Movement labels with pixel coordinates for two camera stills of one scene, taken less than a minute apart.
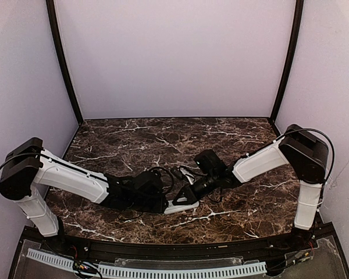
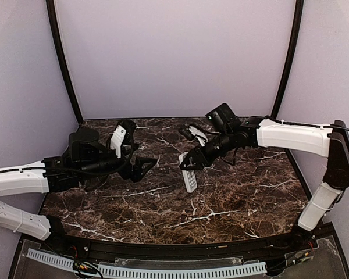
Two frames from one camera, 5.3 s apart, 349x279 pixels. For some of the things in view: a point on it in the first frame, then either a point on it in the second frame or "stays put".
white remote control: (178, 208) → (189, 176)
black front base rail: (186, 251) stays put
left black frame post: (52, 15) stays put
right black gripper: (192, 193) → (200, 152)
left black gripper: (161, 205) → (129, 169)
